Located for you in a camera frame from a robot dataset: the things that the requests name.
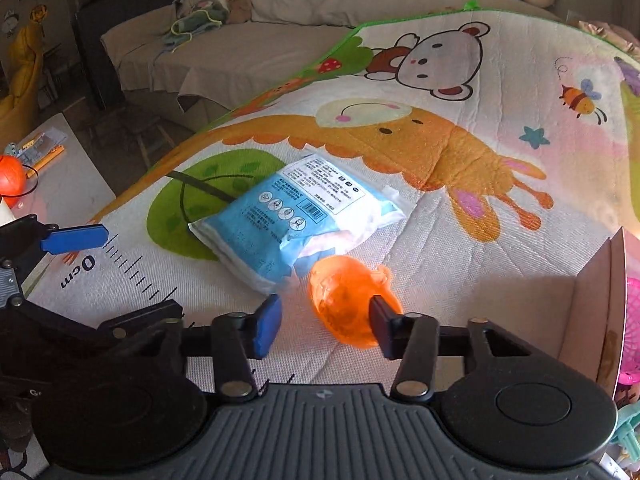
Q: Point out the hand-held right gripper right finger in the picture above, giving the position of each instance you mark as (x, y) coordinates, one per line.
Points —
(381, 322)

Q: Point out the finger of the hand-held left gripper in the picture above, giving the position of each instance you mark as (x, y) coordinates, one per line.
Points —
(142, 312)
(75, 239)

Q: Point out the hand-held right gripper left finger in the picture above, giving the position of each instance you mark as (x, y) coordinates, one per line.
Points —
(267, 327)

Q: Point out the orange translucent plastic toy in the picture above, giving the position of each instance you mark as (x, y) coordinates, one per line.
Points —
(340, 290)

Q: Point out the blue and white packet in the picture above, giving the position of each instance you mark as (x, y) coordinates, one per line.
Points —
(280, 220)

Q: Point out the pink cardboard box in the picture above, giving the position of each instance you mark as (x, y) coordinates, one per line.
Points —
(600, 310)

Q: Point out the pink plastic basket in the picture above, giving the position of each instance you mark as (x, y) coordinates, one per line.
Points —
(632, 330)

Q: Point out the teal green plastic toy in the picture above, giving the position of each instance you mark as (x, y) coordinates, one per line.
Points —
(626, 425)

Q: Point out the white side table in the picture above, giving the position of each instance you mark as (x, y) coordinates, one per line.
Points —
(65, 190)

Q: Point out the orange netted ball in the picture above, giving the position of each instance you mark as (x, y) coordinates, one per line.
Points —
(10, 175)

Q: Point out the clear stationery packet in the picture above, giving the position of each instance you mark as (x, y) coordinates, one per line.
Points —
(37, 145)

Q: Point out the printed cartoon play mat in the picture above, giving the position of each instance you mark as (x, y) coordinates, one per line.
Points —
(450, 240)

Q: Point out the wooden stool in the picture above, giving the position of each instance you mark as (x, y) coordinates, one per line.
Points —
(135, 125)

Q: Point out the mustard yellow cloth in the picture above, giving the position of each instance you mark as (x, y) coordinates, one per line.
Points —
(22, 75)

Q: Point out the green towel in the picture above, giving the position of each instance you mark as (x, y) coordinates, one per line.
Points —
(195, 25)

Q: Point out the brown plush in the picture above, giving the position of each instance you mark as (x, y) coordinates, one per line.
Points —
(238, 7)

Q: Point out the beige covered sofa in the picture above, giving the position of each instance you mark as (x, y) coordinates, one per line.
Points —
(300, 0)

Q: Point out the pink satin cloth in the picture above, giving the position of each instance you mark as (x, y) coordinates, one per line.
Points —
(610, 35)

